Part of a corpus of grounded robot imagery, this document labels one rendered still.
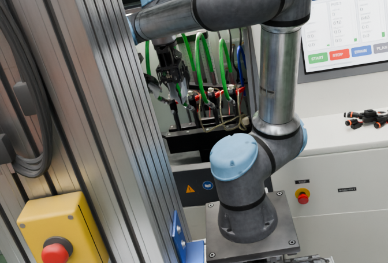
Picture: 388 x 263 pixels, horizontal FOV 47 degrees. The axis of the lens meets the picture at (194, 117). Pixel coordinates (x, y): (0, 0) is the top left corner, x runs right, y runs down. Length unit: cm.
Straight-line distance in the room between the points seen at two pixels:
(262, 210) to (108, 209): 51
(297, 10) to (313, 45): 77
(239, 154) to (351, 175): 66
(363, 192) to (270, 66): 80
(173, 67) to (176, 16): 38
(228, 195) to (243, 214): 6
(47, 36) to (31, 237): 28
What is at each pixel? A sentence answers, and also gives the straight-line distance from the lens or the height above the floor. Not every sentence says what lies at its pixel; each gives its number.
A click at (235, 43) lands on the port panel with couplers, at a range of 195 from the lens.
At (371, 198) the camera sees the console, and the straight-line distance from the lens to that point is 169.
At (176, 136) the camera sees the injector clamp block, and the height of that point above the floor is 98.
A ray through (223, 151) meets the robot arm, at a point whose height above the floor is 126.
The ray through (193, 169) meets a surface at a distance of 161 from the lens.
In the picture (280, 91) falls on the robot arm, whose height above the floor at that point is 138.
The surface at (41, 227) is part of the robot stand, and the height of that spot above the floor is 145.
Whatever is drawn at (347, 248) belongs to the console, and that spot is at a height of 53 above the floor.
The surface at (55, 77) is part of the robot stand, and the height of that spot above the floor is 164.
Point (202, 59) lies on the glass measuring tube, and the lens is 198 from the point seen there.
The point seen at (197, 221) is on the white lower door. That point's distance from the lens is 175.
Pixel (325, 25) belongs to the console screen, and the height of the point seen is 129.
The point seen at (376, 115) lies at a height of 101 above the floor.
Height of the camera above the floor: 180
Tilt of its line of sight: 26 degrees down
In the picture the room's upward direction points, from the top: 14 degrees counter-clockwise
